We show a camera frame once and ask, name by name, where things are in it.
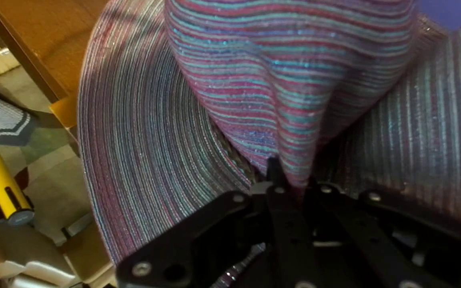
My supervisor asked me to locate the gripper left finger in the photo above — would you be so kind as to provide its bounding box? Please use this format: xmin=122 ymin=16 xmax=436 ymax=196
xmin=116 ymin=157 xmax=319 ymax=288

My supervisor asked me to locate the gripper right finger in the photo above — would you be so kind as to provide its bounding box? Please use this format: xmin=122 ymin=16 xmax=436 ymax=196
xmin=303 ymin=181 xmax=461 ymax=288

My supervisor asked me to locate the striped woven sun hat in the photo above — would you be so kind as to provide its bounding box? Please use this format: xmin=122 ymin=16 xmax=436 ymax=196
xmin=77 ymin=0 xmax=461 ymax=288

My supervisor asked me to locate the wooden door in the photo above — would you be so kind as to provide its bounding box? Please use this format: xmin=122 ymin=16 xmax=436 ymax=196
xmin=0 ymin=0 xmax=111 ymax=129

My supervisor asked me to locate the patterned grey rug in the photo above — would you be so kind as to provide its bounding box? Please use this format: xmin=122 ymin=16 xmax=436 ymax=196
xmin=0 ymin=89 xmax=39 ymax=146

